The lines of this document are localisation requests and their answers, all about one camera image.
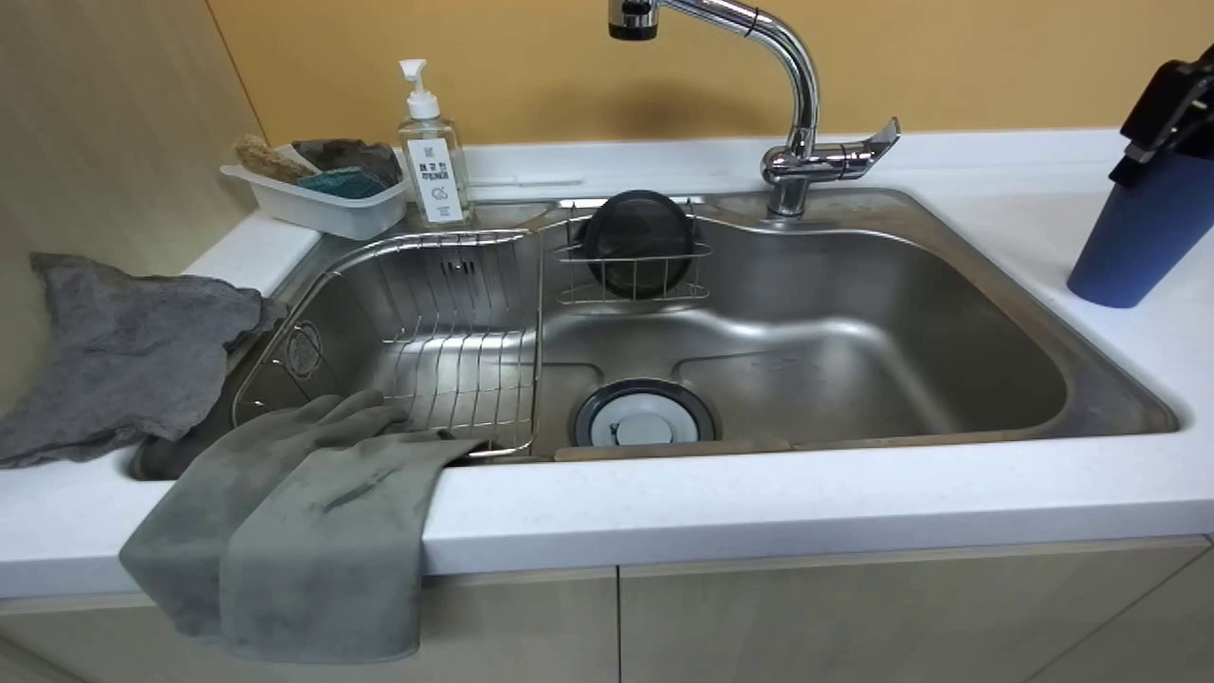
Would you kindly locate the round sink drain cover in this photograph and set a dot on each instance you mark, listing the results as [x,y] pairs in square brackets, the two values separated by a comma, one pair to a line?
[646,423]

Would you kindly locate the clear soap pump bottle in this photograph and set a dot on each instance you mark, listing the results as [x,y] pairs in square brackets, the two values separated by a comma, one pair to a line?
[435,171]

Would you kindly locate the white plastic sponge tray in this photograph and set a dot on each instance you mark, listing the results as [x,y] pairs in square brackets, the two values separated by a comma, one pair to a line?
[328,216]

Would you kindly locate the blue plastic cup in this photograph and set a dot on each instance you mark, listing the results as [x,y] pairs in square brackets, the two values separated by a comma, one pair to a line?
[1140,235]

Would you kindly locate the dark grey cloth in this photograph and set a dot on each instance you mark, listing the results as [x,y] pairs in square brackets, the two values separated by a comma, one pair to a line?
[114,356]

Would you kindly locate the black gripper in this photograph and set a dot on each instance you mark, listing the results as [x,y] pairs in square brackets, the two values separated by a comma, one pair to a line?
[1170,95]

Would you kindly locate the grey-green cloth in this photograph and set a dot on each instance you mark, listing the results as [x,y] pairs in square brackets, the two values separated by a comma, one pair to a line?
[315,543]

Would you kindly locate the dark scrubbing pad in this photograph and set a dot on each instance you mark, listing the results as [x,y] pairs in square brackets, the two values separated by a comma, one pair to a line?
[363,157]

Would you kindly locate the wide beige cabinet door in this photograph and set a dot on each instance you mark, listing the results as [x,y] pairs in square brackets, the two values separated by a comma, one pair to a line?
[885,622]

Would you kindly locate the black round mesh strainer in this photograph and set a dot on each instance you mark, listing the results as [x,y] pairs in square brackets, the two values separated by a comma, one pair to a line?
[631,235]

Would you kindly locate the chrome kitchen faucet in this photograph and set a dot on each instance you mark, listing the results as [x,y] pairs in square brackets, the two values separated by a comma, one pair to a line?
[799,77]

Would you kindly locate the stainless steel sink basin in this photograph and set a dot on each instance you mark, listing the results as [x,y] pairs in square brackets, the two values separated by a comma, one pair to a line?
[782,342]

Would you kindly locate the yellow sponge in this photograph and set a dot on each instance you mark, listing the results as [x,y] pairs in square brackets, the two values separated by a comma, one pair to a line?
[271,160]

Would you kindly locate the teal sponge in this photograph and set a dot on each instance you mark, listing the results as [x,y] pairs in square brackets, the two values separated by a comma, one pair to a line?
[344,184]

